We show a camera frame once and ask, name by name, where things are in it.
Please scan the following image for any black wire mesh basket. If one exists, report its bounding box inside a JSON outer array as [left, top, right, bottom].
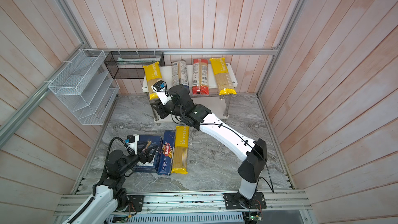
[[104, 51, 165, 79]]

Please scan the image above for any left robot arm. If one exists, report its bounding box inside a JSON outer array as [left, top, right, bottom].
[[64, 135, 159, 224]]

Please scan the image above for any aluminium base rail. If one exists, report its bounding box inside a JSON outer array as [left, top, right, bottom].
[[54, 190, 312, 216]]

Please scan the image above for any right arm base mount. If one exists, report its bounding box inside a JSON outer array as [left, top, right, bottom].
[[222, 192, 266, 210]]

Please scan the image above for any red spaghetti bag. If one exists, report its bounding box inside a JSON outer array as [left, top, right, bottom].
[[192, 59, 209, 95]]

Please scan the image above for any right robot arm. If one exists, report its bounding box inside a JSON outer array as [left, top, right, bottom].
[[151, 80, 267, 209]]

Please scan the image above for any dark blue clear spaghetti bag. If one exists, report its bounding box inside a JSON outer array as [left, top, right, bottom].
[[172, 60, 189, 91]]

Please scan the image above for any narrow blue Barilla spaghetti box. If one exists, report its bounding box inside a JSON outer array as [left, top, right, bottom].
[[158, 131, 176, 175]]

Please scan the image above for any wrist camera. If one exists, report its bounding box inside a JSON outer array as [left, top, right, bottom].
[[152, 80, 172, 105], [125, 134, 140, 155]]

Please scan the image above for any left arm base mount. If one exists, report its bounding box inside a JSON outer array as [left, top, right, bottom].
[[116, 195, 145, 213]]

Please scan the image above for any white wire mesh rack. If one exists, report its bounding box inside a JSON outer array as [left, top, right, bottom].
[[49, 49, 119, 125]]

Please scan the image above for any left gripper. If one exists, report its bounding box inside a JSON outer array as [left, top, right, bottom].
[[119, 140, 159, 175]]

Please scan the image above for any yellow Pastatime spaghetti bag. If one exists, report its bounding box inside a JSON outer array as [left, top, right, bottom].
[[209, 58, 236, 95], [143, 62, 162, 100], [171, 126, 189, 174]]

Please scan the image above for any wide blue Barilla pasta box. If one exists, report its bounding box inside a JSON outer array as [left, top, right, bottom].
[[134, 135, 163, 173]]

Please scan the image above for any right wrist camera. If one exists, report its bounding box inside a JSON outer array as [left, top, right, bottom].
[[152, 80, 172, 105]]

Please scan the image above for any white two-tier shelf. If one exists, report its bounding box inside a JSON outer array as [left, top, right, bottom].
[[142, 63, 238, 123]]

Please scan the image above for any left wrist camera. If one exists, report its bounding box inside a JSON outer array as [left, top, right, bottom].
[[125, 134, 140, 155]]

